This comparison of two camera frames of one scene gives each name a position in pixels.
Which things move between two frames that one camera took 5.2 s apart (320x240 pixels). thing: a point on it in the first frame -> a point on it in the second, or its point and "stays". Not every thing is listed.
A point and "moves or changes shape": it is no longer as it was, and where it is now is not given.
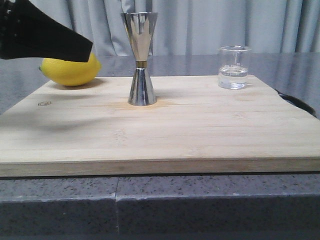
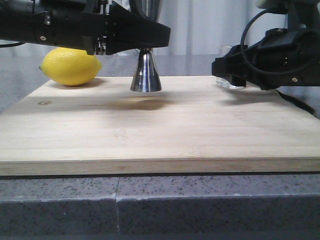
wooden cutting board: x=195 y=126 stays
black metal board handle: x=296 y=102 stays
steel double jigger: x=140 y=26 moves or changes shape
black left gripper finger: x=27 y=30 -> x=126 y=30
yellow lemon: x=71 y=73 stays
